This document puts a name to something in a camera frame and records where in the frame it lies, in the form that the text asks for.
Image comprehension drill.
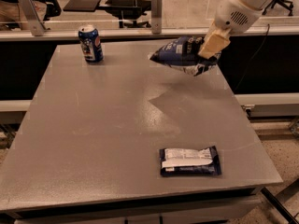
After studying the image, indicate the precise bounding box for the blue chip bag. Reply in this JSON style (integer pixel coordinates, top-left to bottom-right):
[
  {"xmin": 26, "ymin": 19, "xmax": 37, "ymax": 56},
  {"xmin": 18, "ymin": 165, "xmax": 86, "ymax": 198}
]
[{"xmin": 149, "ymin": 36, "xmax": 221, "ymax": 77}]

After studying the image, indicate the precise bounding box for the black office chair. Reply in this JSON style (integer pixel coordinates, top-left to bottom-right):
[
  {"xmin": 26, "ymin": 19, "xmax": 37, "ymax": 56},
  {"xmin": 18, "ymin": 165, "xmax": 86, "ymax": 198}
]
[{"xmin": 263, "ymin": 0, "xmax": 293, "ymax": 16}]

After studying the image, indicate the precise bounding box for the black cable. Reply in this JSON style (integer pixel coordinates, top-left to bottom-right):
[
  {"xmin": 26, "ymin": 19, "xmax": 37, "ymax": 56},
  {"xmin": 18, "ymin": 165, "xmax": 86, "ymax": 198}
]
[{"xmin": 234, "ymin": 23, "xmax": 271, "ymax": 93}]

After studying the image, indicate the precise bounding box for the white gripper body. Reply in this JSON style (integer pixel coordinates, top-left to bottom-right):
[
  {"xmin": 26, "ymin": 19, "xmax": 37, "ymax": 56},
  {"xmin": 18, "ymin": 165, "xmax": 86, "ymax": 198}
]
[{"xmin": 214, "ymin": 0, "xmax": 262, "ymax": 35}]

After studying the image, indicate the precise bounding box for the metal bracket post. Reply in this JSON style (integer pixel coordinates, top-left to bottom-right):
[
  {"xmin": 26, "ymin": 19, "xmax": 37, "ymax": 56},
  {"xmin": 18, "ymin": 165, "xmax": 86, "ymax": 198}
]
[
  {"xmin": 151, "ymin": 0, "xmax": 162, "ymax": 35},
  {"xmin": 18, "ymin": 0, "xmax": 47, "ymax": 36}
]

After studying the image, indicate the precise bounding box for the left metal bracket post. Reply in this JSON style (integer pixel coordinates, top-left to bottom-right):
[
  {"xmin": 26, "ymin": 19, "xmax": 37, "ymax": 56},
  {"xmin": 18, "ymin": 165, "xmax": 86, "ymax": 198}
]
[{"xmin": 18, "ymin": 0, "xmax": 47, "ymax": 36}]

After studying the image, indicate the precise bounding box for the blue pepsi soda can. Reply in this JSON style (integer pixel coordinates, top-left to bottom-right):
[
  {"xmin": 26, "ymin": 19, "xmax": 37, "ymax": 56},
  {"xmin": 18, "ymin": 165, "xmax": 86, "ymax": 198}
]
[{"xmin": 78, "ymin": 24, "xmax": 104, "ymax": 63}]

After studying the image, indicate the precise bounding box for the dark blue snack packet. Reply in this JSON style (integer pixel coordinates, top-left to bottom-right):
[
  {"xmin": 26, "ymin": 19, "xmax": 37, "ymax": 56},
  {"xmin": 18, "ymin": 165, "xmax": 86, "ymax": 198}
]
[{"xmin": 159, "ymin": 146, "xmax": 221, "ymax": 176}]

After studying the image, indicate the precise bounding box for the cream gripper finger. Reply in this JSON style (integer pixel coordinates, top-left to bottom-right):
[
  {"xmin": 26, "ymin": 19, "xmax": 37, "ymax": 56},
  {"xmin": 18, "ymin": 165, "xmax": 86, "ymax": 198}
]
[{"xmin": 198, "ymin": 23, "xmax": 231, "ymax": 59}]

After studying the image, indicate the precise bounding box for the middle metal bracket post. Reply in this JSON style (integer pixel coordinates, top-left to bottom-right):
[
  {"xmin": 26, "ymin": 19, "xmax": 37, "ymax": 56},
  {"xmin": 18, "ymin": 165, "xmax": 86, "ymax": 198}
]
[{"xmin": 151, "ymin": 0, "xmax": 162, "ymax": 35}]

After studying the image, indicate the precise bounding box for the glass barrier rail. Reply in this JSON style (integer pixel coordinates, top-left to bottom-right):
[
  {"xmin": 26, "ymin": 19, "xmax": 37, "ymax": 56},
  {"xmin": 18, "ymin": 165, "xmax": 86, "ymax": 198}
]
[{"xmin": 0, "ymin": 25, "xmax": 299, "ymax": 42}]

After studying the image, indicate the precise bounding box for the black desk with base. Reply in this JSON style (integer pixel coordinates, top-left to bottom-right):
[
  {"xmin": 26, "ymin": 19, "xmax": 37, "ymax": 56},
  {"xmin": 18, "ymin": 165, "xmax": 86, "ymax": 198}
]
[{"xmin": 63, "ymin": 0, "xmax": 162, "ymax": 28}]

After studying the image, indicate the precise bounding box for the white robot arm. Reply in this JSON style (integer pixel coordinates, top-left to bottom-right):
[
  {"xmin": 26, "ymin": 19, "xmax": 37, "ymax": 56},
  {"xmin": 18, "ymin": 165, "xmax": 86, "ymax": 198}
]
[{"xmin": 198, "ymin": 0, "xmax": 272, "ymax": 59}]

